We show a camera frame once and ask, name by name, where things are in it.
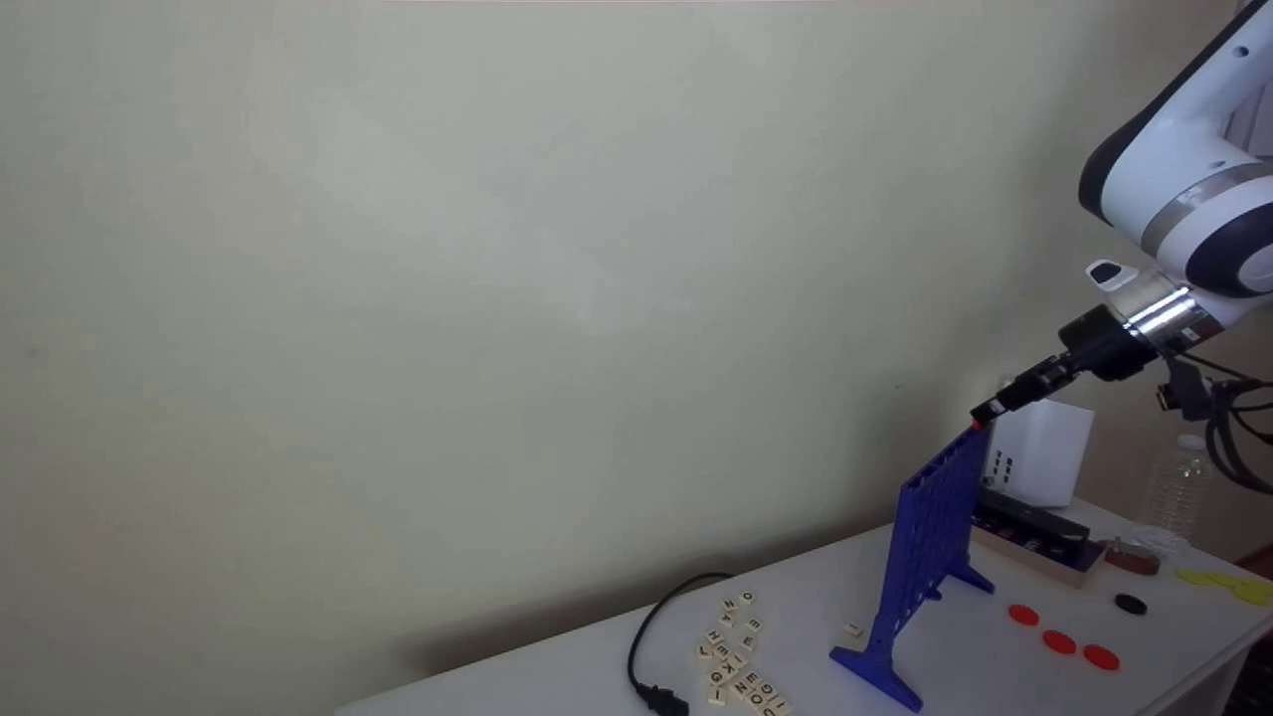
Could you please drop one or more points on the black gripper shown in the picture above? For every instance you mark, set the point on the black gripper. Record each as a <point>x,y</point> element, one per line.
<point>1107,343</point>

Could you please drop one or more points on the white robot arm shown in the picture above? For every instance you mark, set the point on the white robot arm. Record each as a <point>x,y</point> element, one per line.
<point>1194,172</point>

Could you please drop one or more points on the small brown object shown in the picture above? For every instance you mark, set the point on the small brown object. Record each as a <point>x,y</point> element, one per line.
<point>1132,557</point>

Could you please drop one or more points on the white plastic container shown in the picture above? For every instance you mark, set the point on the white plastic container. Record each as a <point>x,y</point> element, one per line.
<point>1049,452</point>

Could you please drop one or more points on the clear plastic bottle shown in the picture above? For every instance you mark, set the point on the clear plastic bottle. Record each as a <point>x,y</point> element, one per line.
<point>1181,482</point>

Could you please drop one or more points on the blue connect four grid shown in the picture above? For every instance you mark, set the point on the blue connect four grid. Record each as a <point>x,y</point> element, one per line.
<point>929,542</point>

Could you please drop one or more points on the black game disc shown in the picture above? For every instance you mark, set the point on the black game disc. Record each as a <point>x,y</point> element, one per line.
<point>1128,601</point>

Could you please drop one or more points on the yellow game disc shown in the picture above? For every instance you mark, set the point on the yellow game disc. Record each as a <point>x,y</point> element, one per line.
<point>1248,591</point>
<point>1198,578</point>

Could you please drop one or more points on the cream letter tile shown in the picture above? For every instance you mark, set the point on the cream letter tile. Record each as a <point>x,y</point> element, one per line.
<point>732,607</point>
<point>757,688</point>
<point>775,704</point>
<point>746,632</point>
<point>716,648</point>
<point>716,680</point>

